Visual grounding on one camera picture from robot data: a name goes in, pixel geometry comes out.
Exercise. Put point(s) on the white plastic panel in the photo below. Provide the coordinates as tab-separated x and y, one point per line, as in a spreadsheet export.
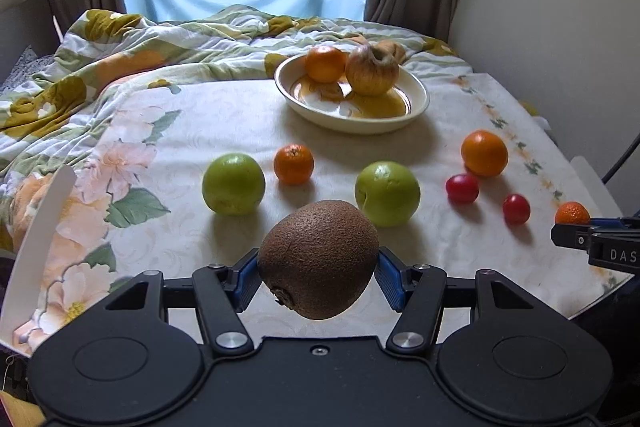
595	187

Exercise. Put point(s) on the yellow-red apple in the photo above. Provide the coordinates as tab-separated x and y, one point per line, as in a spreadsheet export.
372	71

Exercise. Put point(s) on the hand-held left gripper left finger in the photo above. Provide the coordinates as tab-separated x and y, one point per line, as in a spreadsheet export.
247	278

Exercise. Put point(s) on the grey speckled bedsheet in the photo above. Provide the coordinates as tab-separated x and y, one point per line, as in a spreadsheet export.
22	64

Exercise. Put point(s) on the small mandarin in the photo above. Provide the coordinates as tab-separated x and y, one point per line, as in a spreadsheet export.
571	213
293	165

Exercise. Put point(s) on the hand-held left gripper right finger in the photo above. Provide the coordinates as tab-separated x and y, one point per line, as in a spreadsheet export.
388	278

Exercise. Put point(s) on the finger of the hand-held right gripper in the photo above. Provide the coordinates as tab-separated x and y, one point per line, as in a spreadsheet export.
612	223
570	237

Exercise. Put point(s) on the cream ceramic bowl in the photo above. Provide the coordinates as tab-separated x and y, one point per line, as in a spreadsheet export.
350	119

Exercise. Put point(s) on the large orange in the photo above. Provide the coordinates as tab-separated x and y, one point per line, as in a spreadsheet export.
325	63
484	153

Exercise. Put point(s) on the striped floral blanket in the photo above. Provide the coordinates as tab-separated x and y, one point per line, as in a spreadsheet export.
125	52

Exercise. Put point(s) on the brown kiwi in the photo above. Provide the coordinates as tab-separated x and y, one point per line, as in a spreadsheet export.
320	257

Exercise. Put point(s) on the red cherry tomato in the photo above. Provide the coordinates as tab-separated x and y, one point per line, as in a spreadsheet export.
516	209
462	189

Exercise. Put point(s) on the floral tablecloth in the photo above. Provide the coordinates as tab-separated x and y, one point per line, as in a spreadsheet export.
225	107

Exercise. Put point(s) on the green apple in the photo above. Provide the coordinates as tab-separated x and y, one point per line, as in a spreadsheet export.
233	183
387	194

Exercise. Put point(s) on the beige headboard panel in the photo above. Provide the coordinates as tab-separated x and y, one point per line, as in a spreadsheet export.
25	27

